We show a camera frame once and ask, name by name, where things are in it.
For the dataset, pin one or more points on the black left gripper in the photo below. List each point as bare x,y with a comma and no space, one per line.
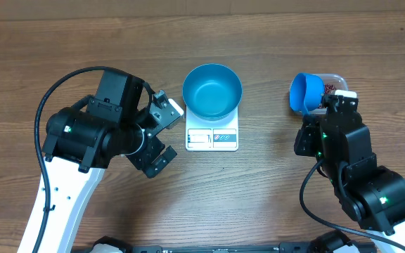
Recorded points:
144,159

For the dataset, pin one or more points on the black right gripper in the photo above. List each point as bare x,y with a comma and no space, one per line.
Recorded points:
308,138

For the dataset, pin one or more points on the blue plastic measuring scoop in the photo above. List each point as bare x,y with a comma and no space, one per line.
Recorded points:
306,93

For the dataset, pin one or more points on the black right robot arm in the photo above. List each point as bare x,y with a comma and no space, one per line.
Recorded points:
370,194

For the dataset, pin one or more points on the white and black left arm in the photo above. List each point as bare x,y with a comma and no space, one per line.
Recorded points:
123,118

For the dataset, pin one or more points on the white digital kitchen scale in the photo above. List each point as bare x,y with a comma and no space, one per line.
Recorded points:
209,136

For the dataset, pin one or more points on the teal blue bowl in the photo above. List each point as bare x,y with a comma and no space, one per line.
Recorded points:
212,91

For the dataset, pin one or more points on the red adzuki beans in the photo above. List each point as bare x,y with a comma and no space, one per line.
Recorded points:
328,89

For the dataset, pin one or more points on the clear plastic food container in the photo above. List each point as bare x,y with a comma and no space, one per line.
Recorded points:
335,79

